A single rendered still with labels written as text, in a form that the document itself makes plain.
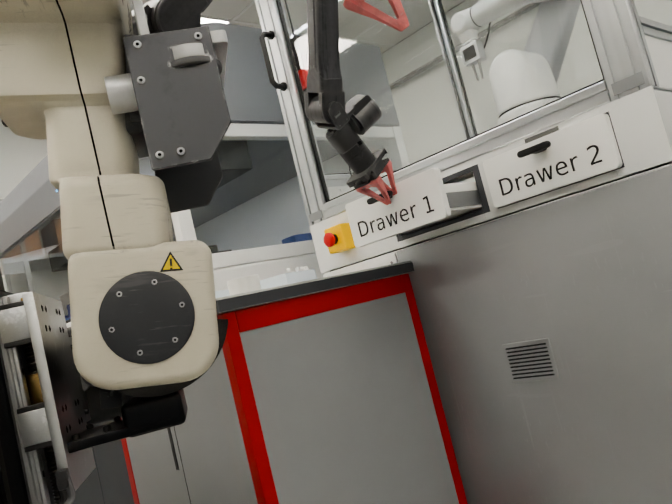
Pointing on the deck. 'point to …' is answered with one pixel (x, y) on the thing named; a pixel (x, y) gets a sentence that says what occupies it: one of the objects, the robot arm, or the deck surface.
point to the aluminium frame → (632, 64)
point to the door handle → (269, 60)
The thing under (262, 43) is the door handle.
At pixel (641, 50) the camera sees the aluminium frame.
